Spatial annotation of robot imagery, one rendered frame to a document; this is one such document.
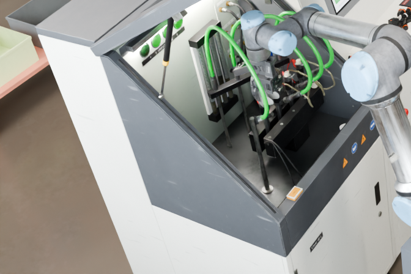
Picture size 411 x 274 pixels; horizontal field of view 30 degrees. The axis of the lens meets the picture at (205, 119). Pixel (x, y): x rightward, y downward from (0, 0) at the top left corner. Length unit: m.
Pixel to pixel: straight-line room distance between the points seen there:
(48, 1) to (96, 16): 2.90
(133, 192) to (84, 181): 1.49
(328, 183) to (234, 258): 0.42
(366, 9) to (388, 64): 1.11
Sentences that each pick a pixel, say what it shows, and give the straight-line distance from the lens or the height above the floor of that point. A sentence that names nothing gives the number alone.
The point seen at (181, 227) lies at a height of 0.73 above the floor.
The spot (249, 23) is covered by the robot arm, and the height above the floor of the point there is 1.46.
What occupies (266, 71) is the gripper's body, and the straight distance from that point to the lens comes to 2.46.
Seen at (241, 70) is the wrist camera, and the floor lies 1.25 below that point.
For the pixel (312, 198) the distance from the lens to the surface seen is 2.54.
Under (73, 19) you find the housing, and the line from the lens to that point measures 2.57.
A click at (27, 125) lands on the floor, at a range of 4.93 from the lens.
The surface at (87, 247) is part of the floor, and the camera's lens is 3.92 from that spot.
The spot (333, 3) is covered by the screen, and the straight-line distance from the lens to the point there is 2.93.
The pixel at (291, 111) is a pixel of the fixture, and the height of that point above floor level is 0.98.
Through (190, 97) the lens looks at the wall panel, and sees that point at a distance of 2.76.
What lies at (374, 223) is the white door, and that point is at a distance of 3.08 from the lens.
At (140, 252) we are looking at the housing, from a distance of 3.15.
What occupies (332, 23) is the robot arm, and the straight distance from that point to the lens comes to 2.28.
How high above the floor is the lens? 2.65
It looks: 36 degrees down
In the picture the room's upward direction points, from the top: 15 degrees counter-clockwise
